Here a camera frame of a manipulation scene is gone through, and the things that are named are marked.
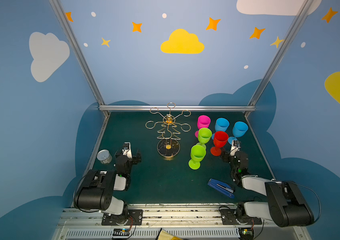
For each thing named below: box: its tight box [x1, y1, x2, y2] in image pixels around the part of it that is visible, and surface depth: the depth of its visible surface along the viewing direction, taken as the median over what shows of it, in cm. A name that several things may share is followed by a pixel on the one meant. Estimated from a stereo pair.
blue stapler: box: [207, 178, 235, 199], surface depth 85 cm
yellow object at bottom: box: [157, 229, 184, 240], surface depth 70 cm
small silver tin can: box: [96, 149, 113, 165], surface depth 92 cm
